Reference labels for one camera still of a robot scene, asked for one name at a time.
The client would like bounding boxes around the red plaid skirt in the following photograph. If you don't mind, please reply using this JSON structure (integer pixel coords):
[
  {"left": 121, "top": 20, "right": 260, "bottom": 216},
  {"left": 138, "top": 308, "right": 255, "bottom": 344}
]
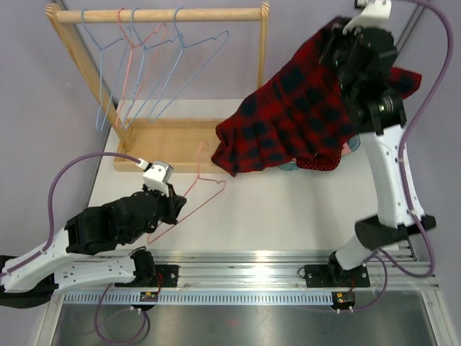
[{"left": 210, "top": 25, "right": 423, "bottom": 177}]

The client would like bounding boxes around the pink pleated skirt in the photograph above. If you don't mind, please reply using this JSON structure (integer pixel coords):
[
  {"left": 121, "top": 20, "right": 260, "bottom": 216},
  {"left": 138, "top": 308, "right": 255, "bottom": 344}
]
[{"left": 341, "top": 143, "right": 356, "bottom": 156}]

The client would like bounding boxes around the red polka dot garment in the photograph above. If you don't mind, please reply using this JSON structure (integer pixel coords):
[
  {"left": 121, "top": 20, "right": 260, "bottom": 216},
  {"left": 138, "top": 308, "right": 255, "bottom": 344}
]
[{"left": 295, "top": 150, "right": 342, "bottom": 172}]

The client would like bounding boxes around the light blue hanger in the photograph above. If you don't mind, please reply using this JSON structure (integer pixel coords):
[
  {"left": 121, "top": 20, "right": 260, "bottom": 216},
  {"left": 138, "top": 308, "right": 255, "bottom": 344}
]
[
  {"left": 122, "top": 7, "right": 184, "bottom": 130},
  {"left": 148, "top": 7, "right": 231, "bottom": 124},
  {"left": 81, "top": 9, "right": 127, "bottom": 131}
]

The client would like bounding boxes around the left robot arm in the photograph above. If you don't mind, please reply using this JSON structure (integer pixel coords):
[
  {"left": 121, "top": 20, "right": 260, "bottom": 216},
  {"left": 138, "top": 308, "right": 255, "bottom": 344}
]
[{"left": 1, "top": 185, "right": 187, "bottom": 309}]

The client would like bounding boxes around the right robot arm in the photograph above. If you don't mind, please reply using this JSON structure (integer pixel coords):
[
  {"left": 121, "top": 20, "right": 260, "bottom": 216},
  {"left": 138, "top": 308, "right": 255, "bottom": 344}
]
[{"left": 320, "top": 20, "right": 437, "bottom": 286}]

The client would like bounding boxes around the wooden clothes rack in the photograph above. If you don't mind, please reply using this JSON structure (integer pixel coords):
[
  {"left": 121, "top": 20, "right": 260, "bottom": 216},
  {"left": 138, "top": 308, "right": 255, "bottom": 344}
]
[{"left": 45, "top": 1, "right": 269, "bottom": 173}]

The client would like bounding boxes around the teal plastic bin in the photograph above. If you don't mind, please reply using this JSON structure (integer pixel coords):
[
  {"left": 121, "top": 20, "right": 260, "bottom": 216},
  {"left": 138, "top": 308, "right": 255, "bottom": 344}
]
[{"left": 279, "top": 136, "right": 361, "bottom": 171}]

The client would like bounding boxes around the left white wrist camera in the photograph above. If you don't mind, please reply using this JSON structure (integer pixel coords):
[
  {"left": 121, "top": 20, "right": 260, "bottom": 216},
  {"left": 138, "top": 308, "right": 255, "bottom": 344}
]
[{"left": 137, "top": 159, "right": 174, "bottom": 197}]

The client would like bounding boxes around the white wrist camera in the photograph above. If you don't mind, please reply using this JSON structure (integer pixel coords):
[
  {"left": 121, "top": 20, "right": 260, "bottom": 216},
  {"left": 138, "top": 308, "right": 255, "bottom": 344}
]
[
  {"left": 343, "top": 0, "right": 392, "bottom": 34},
  {"left": 137, "top": 159, "right": 174, "bottom": 197}
]

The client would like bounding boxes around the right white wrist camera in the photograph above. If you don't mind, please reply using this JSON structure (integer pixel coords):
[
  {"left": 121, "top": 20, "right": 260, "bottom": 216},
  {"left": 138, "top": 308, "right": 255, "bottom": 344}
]
[{"left": 343, "top": 0, "right": 392, "bottom": 34}]

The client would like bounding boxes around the white slotted cable duct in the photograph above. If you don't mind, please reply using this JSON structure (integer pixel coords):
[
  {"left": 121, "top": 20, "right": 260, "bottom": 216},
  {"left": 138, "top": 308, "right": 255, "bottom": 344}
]
[{"left": 63, "top": 290, "right": 333, "bottom": 306}]

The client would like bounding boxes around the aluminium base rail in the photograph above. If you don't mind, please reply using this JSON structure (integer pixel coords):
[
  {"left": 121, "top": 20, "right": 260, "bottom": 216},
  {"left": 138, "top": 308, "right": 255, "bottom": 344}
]
[{"left": 55, "top": 246, "right": 439, "bottom": 291}]

